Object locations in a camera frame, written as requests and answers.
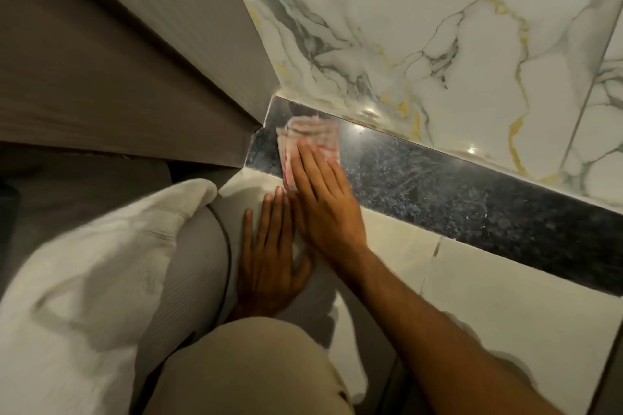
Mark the person's right hand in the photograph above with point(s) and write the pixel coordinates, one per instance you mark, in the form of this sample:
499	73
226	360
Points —
328	215

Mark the pink and white cleaning cloth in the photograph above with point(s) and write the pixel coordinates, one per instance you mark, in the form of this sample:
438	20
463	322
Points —
307	131

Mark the grey-brown ribbed door frame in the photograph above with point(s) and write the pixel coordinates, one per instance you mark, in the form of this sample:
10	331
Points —
194	11

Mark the black granite threshold strip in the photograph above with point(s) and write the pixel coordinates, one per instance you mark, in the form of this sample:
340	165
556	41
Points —
462	205

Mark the white towel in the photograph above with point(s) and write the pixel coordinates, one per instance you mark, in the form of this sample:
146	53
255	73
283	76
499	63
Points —
73	283

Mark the person's beige trouser leg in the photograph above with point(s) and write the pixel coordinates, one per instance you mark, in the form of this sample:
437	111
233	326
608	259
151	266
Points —
243	371

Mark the person's right fingers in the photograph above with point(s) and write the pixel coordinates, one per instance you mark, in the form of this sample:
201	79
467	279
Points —
314	176

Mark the person's right forearm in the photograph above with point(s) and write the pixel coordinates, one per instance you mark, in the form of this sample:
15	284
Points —
438	332

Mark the person's left thumb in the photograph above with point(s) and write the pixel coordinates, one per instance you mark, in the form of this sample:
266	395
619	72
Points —
302	269

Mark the person's left middle finger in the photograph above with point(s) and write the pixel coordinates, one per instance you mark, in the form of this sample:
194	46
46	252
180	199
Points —
278	217

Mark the person's left little finger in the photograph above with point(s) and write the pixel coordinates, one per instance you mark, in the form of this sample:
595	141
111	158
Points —
247	234

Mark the person's left hand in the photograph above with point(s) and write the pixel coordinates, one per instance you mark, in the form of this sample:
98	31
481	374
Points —
265	273

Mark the dark brown wooden door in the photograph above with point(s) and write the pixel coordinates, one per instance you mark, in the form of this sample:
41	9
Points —
87	89

